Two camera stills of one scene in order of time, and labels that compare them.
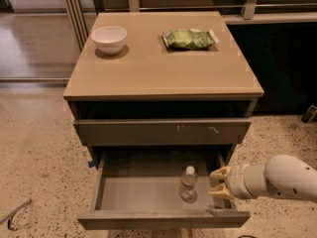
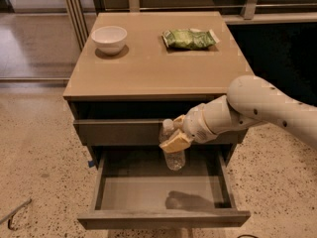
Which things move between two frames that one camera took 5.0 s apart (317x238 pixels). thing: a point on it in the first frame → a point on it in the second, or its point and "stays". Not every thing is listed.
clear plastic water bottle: [188, 191] → [174, 160]
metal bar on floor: [10, 217] stays
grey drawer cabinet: [152, 111] stays
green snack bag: [189, 39] stays
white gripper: [237, 181] → [195, 124]
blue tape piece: [90, 164] stays
